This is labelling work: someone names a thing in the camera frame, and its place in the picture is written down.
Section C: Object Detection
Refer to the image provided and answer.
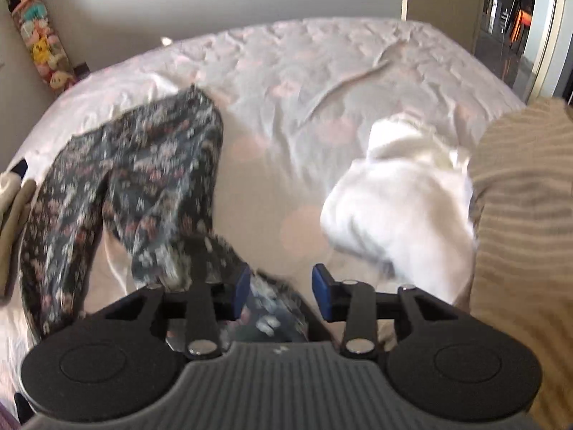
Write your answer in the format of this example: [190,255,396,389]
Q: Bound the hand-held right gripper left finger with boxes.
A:
[96,263,251,360]

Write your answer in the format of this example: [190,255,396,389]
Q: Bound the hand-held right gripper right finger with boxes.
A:
[312,263,466,360]

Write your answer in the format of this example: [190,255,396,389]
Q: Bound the dark floral pants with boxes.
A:
[20,84,312,343]

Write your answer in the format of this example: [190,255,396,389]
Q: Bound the white garment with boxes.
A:
[319,114,478,307]

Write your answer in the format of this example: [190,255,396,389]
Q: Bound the bed with pink dotted sheet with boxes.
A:
[0,17,529,413]

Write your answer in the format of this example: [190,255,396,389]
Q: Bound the beige striped sweater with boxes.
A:
[466,96,573,430]

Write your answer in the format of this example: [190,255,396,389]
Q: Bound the olive folded cloth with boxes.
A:
[0,178,37,301]

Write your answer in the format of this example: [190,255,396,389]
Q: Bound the hanging column of plush toys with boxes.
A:
[4,0,77,96]

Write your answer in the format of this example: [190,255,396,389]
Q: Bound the glass sliding door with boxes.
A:
[475,0,573,101]

